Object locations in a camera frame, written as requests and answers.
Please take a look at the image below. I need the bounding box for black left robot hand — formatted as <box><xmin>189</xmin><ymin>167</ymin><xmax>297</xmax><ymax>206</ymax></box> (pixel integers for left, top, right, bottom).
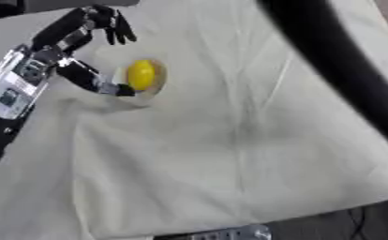
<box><xmin>30</xmin><ymin>4</ymin><xmax>139</xmax><ymax>98</ymax></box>

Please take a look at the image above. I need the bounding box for yellow toy lemon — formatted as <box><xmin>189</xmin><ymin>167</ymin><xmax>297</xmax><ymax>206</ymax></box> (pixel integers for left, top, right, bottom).
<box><xmin>125</xmin><ymin>59</ymin><xmax>158</xmax><ymax>92</ymax></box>

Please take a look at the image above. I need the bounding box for black cable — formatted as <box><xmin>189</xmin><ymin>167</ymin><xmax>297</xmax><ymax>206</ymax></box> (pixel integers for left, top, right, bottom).
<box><xmin>346</xmin><ymin>207</ymin><xmax>371</xmax><ymax>240</ymax></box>

